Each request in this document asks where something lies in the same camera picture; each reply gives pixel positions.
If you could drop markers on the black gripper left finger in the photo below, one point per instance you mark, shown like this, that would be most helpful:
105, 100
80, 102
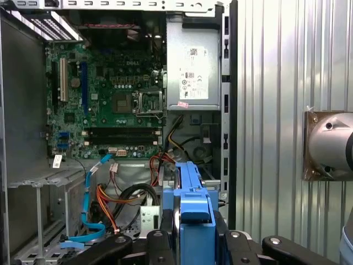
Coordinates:
162, 248

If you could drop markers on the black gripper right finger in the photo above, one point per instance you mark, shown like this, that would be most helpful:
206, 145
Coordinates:
237, 248

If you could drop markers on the hard disk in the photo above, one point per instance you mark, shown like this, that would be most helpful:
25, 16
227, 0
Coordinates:
193, 187

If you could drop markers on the grey metal disk bay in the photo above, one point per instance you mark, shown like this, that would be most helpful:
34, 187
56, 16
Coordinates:
41, 193

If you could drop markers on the black RAM slot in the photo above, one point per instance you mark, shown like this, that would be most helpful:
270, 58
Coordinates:
121, 129
121, 143
121, 139
121, 133

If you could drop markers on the white label tag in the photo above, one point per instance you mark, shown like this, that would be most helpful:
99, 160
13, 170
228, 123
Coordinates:
57, 160

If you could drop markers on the pink sticker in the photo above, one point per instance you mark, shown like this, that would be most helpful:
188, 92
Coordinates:
182, 104

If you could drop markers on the CPU socket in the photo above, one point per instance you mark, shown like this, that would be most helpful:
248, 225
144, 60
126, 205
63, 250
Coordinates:
122, 102

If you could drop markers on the metal socket cover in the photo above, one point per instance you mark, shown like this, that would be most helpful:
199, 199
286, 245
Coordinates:
151, 93

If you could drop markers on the green motherboard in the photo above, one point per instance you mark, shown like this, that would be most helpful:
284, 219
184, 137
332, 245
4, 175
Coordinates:
102, 82

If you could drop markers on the blue expansion slot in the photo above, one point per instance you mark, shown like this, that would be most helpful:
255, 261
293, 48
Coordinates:
84, 88

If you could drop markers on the round coin cell battery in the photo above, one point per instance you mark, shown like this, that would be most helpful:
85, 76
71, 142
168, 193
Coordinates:
75, 82

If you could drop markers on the white expansion slot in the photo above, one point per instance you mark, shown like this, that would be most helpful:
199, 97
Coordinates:
64, 80

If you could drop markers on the black open PC case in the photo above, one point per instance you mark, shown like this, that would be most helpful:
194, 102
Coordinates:
24, 110

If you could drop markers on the black expansion slot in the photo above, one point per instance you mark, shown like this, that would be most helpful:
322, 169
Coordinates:
55, 82

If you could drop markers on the grey power supply unit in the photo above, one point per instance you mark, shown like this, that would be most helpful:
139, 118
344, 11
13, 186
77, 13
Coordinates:
193, 41

